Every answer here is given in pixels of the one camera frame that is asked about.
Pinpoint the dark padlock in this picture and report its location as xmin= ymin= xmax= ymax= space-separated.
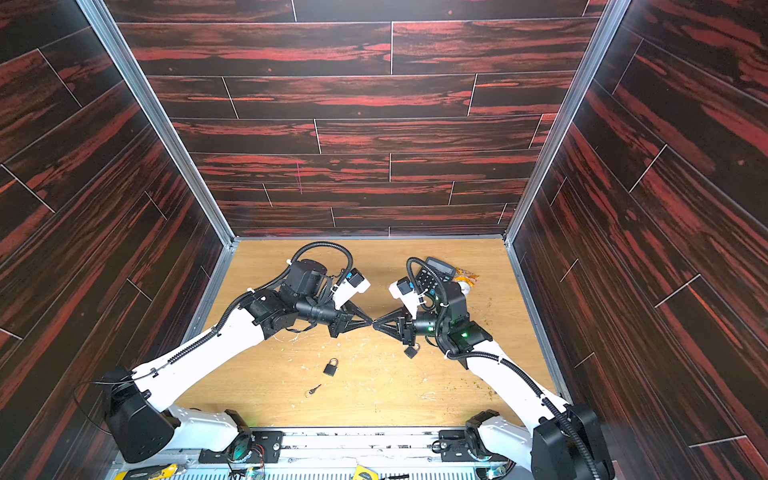
xmin=404 ymin=343 xmax=420 ymax=359

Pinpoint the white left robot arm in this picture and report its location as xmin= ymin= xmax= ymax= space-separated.
xmin=105 ymin=259 xmax=372 ymax=463

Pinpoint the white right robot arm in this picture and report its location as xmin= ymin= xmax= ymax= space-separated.
xmin=374 ymin=278 xmax=615 ymax=479

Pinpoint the grey padlock near left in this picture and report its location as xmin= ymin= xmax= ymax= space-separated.
xmin=323 ymin=358 xmax=339 ymax=377

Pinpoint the black desktop calculator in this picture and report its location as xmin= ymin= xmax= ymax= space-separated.
xmin=413 ymin=256 xmax=458 ymax=295

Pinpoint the white label roll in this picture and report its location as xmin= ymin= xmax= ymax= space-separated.
xmin=458 ymin=281 xmax=471 ymax=297

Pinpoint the orange snack packet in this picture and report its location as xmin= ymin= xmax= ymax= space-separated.
xmin=453 ymin=268 xmax=479 ymax=287

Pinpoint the yellow tool at front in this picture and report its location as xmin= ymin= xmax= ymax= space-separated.
xmin=352 ymin=465 xmax=380 ymax=480

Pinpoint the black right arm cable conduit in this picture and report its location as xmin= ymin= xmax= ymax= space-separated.
xmin=405 ymin=256 xmax=601 ymax=480

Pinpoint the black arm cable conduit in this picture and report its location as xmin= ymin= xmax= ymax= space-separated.
xmin=137 ymin=241 xmax=355 ymax=385
xmin=405 ymin=256 xmax=601 ymax=480

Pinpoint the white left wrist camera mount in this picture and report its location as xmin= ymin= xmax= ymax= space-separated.
xmin=332 ymin=268 xmax=371 ymax=310

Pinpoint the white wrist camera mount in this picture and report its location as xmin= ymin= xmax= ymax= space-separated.
xmin=332 ymin=268 xmax=371 ymax=310
xmin=389 ymin=277 xmax=423 ymax=319

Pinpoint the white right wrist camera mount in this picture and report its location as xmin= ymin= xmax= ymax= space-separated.
xmin=389 ymin=277 xmax=423 ymax=319

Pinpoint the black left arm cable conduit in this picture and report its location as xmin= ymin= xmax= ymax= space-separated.
xmin=137 ymin=241 xmax=355 ymax=385

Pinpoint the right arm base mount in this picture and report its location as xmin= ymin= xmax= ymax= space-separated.
xmin=431 ymin=410 xmax=515 ymax=466

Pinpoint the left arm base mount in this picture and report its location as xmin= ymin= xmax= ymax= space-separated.
xmin=198 ymin=409 xmax=284 ymax=464

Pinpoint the aluminium corner post left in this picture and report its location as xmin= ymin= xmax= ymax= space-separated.
xmin=76 ymin=0 xmax=236 ymax=249

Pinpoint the aluminium corner post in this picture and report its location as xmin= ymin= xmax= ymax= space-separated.
xmin=76 ymin=0 xmax=236 ymax=249
xmin=505 ymin=0 xmax=631 ymax=253

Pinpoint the aluminium corner post right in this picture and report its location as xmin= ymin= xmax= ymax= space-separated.
xmin=505 ymin=0 xmax=631 ymax=253

